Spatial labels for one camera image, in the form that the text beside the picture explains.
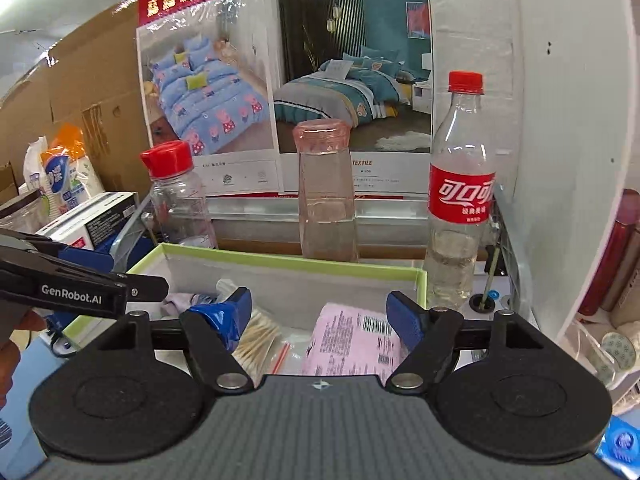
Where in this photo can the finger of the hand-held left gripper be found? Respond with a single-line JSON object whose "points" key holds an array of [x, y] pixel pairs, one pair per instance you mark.
{"points": [[45, 252], [145, 287]]}

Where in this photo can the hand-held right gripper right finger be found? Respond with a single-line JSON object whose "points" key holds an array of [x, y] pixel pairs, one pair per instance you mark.
{"points": [[404, 321]]}

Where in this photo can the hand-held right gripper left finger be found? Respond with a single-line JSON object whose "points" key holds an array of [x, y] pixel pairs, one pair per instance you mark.
{"points": [[235, 312]]}

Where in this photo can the green cardboard box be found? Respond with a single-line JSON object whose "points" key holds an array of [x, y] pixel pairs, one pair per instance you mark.
{"points": [[310, 290]]}

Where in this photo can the person's left hand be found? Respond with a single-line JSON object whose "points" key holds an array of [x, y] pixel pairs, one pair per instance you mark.
{"points": [[31, 321]]}

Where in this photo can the cotton swab bag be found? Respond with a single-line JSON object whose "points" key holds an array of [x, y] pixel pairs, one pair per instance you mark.
{"points": [[257, 340]]}

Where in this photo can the grey cloth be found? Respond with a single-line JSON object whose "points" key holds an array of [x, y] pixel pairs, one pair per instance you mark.
{"points": [[180, 302]]}

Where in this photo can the black and white box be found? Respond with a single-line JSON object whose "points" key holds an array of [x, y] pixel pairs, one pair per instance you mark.
{"points": [[90, 220]]}

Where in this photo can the clear jar with black lid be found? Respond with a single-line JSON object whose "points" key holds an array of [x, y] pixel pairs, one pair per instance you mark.
{"points": [[20, 200]]}

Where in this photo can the pink printed packet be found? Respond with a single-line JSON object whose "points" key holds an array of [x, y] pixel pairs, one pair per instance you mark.
{"points": [[345, 340]]}

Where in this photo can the orange top paper cup pack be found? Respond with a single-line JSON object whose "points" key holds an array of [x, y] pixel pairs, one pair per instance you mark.
{"points": [[70, 175]]}

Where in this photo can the green stick with round base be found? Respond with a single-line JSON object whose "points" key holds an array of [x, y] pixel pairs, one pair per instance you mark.
{"points": [[486, 302]]}

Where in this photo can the white paper cup pack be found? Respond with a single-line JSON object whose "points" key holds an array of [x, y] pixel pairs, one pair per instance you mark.
{"points": [[34, 165]]}

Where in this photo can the clear jar with red cap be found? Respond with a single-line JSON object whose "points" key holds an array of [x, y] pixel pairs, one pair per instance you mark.
{"points": [[172, 160]]}

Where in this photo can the red label cola bottle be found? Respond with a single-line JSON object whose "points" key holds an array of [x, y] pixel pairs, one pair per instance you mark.
{"points": [[460, 195]]}

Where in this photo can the pink glass bottle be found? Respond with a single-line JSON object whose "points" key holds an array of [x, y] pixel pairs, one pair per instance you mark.
{"points": [[325, 185]]}

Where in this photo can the blue table mat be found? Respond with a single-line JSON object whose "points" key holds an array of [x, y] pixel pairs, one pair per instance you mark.
{"points": [[30, 460]]}

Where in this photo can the clear plastic bag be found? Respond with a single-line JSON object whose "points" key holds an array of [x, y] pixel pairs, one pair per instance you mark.
{"points": [[585, 355]]}

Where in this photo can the round patterned lid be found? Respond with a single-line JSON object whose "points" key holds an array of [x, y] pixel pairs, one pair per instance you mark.
{"points": [[617, 351]]}

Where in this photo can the dark red thermos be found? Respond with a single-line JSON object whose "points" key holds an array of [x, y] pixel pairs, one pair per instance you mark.
{"points": [[615, 250]]}

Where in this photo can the blue tissue pack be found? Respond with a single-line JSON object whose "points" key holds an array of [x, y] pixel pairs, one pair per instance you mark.
{"points": [[622, 445]]}

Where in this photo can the bedding picture wall poster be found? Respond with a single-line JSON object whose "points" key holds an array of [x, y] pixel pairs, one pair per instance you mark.
{"points": [[225, 85]]}

